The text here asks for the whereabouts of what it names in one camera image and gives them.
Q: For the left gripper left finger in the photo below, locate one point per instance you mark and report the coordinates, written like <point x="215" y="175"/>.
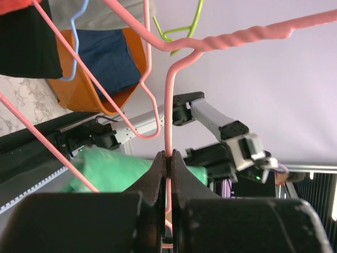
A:
<point x="131" y="221"/>

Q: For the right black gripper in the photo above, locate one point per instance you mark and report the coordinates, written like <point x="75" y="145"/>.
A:
<point x="217" y="159"/>

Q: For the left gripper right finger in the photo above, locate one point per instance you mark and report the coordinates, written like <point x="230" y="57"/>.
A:
<point x="206" y="222"/>

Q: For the green tie-dye trousers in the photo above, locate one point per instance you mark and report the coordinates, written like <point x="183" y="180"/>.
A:
<point x="110" y="171"/>

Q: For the navy blue denim trousers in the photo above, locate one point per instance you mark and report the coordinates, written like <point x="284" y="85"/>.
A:
<point x="108" y="57"/>

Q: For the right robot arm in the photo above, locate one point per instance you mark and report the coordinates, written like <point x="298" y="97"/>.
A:
<point x="187" y="108"/>

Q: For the lime green hanger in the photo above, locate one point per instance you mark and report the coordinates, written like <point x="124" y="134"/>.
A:
<point x="190" y="28"/>

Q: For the grey trousers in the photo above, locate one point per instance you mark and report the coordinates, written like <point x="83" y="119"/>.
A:
<point x="98" y="16"/>

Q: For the black trousers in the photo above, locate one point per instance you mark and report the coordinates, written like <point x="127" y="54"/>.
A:
<point x="28" y="46"/>

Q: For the red tie-dye trousers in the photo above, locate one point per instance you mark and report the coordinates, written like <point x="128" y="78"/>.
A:
<point x="7" y="6"/>

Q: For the orange plastic basket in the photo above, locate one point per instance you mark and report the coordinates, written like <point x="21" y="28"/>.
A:
<point x="79" y="95"/>

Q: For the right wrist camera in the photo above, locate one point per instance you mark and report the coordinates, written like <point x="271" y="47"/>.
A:
<point x="247" y="150"/>

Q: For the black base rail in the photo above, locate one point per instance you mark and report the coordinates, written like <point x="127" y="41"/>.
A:
<point x="27" y="165"/>

